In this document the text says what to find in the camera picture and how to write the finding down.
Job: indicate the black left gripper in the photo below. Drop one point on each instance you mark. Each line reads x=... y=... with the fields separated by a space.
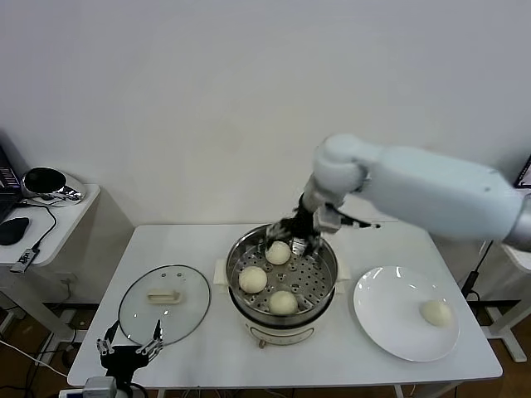
x=124 y=358

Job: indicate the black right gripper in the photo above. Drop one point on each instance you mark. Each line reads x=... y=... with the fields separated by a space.
x=300 y=219

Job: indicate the white steamed baozi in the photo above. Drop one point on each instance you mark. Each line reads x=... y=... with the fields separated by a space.
x=278 y=255
x=283 y=302
x=252 y=280
x=435 y=313

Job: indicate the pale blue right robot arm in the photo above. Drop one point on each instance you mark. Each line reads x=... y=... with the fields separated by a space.
x=415 y=186

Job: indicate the stainless steel steamer basket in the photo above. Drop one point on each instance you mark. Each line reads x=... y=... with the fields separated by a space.
x=245 y=248

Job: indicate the cream electric pot base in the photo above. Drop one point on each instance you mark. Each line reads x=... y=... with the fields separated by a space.
x=278 y=331

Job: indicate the white round plate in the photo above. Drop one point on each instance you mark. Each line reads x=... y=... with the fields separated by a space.
x=390 y=307

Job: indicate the grey usb hub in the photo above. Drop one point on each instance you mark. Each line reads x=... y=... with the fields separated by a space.
x=25 y=260

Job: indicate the white side table with mouse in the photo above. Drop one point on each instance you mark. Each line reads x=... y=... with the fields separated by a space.
x=62 y=224

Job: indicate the black computer mouse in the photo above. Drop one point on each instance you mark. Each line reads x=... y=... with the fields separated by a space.
x=14 y=230

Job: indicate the black laptop beside chrome object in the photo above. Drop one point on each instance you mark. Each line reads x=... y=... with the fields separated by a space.
x=6 y=182

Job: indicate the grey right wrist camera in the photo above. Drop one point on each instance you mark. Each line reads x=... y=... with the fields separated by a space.
x=327 y=219

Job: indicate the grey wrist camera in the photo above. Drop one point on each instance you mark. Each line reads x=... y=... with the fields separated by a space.
x=327 y=219
x=99 y=385

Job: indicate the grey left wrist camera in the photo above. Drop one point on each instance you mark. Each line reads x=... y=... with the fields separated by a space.
x=99 y=385

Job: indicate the white wall socket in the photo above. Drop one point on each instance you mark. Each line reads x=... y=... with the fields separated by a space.
x=68 y=282

